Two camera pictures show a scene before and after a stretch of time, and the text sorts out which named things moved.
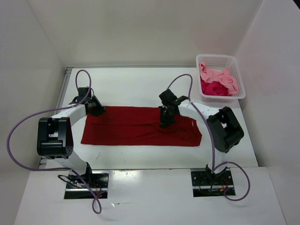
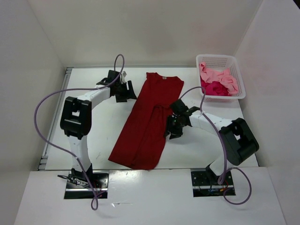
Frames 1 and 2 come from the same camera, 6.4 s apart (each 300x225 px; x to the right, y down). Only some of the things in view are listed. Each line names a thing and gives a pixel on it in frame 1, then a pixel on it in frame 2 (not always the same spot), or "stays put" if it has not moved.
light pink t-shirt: [223, 76] stays put
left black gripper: [100, 108] → [128, 94]
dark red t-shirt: [138, 125] → [140, 145]
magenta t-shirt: [213, 88] stays put
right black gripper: [164, 122] → [175, 133]
